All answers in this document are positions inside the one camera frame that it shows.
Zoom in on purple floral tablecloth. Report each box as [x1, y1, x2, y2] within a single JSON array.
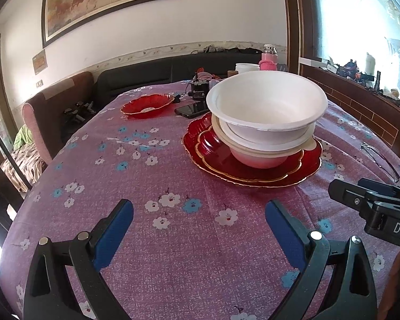
[[0, 80, 400, 320]]

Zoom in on white foam bowl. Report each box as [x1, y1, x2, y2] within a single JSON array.
[[229, 146, 289, 169], [219, 119, 316, 151], [206, 71, 329, 133]]

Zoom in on black sofa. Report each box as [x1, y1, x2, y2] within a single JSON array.
[[96, 51, 288, 114]]

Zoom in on patterned brown blanket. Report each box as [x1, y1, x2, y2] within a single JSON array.
[[0, 144, 49, 191]]

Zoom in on pink insulated bottle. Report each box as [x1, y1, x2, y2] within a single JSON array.
[[258, 43, 279, 71]]

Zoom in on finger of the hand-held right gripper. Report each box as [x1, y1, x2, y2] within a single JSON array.
[[358, 178, 400, 205], [328, 179, 379, 221]]

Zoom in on wooden sideboard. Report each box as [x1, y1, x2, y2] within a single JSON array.
[[299, 63, 400, 168]]

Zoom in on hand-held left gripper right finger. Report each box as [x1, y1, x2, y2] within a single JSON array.
[[265, 200, 377, 320]]

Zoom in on large red gold-rimmed plate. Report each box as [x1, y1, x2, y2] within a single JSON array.
[[182, 111, 323, 188]]

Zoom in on white bottle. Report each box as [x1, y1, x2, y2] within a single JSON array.
[[365, 52, 377, 76]]

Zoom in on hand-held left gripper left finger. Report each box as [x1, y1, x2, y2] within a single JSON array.
[[22, 199, 134, 320]]

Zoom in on black smartphone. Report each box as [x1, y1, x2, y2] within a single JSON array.
[[174, 101, 210, 119]]

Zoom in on pink brown armchair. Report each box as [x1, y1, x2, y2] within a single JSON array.
[[21, 71, 96, 165]]

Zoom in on red scalloped gold-rimmed plate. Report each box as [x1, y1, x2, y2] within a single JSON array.
[[194, 116, 305, 181]]

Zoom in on green cloth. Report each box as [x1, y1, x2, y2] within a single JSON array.
[[13, 124, 34, 151]]

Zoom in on window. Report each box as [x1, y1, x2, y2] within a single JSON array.
[[307, 0, 400, 85]]

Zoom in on framed horse painting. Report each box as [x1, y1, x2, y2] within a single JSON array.
[[41, 0, 183, 49]]

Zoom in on small brown wall plaque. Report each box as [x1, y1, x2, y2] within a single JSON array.
[[32, 49, 47, 75]]

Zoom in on white cup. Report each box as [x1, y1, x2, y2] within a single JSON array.
[[235, 62, 261, 74]]

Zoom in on black equipment pile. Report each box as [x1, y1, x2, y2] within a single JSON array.
[[63, 101, 96, 125]]

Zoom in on eyeglasses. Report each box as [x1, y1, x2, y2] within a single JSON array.
[[359, 141, 400, 183]]

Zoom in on cream ribbed disposable plate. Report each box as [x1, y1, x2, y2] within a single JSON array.
[[211, 114, 325, 158]]

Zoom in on small red glass plate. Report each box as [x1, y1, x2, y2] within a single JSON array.
[[120, 94, 175, 120]]

